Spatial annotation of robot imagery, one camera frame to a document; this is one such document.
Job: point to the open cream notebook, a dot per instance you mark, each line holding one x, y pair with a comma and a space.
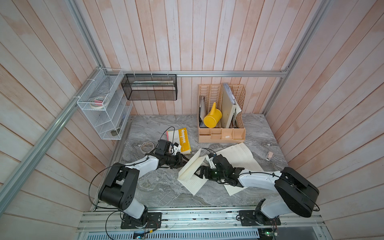
240, 156

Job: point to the cream book in organizer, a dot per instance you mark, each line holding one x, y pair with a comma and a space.
228, 107

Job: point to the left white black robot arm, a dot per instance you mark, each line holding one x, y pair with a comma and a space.
119, 187

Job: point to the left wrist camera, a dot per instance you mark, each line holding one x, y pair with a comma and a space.
176, 148

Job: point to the white wire shelf rack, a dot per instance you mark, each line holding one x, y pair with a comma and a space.
110, 122

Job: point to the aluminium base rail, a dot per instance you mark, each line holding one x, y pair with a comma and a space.
200, 223

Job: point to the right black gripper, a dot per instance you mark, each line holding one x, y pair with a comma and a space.
202, 172

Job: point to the beige desk organizer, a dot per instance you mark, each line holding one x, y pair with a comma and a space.
208, 94

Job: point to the papers in organizer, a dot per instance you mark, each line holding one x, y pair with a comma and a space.
238, 110

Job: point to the yellow watering can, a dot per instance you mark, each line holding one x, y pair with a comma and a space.
212, 119

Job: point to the clear tape roll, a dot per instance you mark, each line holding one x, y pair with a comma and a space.
147, 147

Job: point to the small pink eraser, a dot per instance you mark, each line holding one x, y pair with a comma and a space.
269, 156

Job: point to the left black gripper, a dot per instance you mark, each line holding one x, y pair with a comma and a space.
179, 161

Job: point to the black mesh wall basket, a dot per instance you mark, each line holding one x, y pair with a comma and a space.
150, 87

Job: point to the tape roll on shelf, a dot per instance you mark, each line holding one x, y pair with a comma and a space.
99, 102

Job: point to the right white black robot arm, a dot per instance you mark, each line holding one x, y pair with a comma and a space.
296, 194

